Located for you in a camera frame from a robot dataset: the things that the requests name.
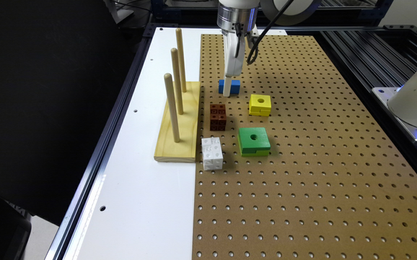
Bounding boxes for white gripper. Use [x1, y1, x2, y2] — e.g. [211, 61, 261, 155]
[223, 29, 259, 97]

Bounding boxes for narrow blue block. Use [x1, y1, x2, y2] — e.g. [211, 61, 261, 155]
[218, 79, 241, 95]

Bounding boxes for brown interlocking block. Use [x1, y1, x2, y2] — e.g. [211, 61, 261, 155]
[209, 104, 227, 131]

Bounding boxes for yellow block with hole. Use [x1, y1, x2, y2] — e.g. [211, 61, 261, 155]
[249, 94, 271, 117]

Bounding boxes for near wooden peg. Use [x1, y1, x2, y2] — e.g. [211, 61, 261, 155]
[164, 73, 180, 143]

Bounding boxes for wooden peg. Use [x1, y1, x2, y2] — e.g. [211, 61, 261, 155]
[175, 27, 187, 92]
[164, 73, 180, 143]
[170, 48, 183, 115]

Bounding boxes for middle wooden peg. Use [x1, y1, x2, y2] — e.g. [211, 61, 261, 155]
[170, 48, 183, 115]

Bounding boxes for green block with hole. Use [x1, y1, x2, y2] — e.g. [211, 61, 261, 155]
[237, 127, 271, 157]

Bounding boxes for white interlocking block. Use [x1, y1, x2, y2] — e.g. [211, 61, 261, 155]
[201, 137, 224, 170]

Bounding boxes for far wooden peg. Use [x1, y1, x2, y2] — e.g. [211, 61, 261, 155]
[175, 27, 187, 92]

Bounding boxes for wooden peg stand base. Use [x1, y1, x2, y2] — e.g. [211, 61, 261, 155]
[154, 82, 201, 163]

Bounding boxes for brown pegboard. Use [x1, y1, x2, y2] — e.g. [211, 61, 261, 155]
[192, 34, 417, 259]

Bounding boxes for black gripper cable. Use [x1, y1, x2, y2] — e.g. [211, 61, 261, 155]
[246, 0, 295, 66]

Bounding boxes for black aluminium frame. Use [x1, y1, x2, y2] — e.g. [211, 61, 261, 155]
[47, 19, 417, 259]

